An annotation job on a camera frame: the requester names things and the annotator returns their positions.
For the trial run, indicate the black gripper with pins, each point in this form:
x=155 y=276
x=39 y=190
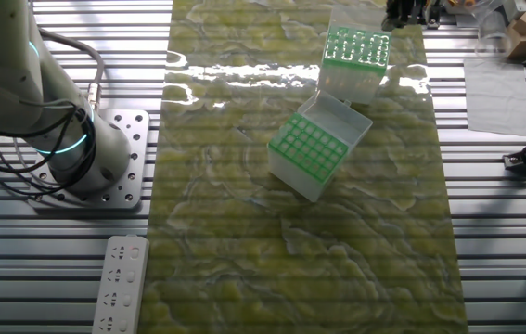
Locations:
x=404 y=7

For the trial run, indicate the green rack pipette tip box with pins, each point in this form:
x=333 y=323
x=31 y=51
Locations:
x=299 y=181
x=350 y=86

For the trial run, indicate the white power strip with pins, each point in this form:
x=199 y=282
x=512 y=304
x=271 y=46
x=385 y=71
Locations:
x=121 y=287

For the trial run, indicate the clear plastic cup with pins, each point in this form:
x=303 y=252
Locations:
x=492 y=32

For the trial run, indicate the white paper sheet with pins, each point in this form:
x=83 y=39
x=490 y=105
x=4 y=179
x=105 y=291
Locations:
x=496 y=97

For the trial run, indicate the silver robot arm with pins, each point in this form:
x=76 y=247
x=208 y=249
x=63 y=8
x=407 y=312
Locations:
x=3 y=69

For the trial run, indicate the silver perforated base plate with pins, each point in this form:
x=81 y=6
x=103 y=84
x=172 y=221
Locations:
x=139 y=167

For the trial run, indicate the green marble pattern mat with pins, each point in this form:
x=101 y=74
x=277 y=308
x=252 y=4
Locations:
x=244 y=255

